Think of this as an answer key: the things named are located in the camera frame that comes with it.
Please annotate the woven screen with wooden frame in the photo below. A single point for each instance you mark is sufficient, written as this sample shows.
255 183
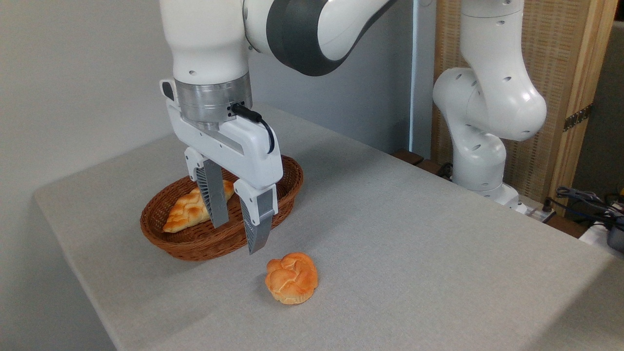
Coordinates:
560 48

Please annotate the brown oval wicker basket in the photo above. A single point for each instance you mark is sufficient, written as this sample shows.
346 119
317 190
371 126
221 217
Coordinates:
204 241

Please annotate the grey box device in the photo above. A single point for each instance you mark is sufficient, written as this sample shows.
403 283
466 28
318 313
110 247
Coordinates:
616 236

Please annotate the round knotted bread roll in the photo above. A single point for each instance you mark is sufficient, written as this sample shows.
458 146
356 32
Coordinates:
291 278

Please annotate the long braided bread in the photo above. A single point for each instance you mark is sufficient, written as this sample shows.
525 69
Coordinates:
187 212

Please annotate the brown wooden block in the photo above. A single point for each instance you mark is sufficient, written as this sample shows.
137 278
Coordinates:
408 157

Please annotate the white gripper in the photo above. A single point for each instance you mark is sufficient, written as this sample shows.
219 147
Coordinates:
243 146

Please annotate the metal screen hinge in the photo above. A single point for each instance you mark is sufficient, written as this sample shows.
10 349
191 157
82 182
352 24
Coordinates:
577 118

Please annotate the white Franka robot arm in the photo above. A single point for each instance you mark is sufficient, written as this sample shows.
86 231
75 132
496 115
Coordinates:
487 97

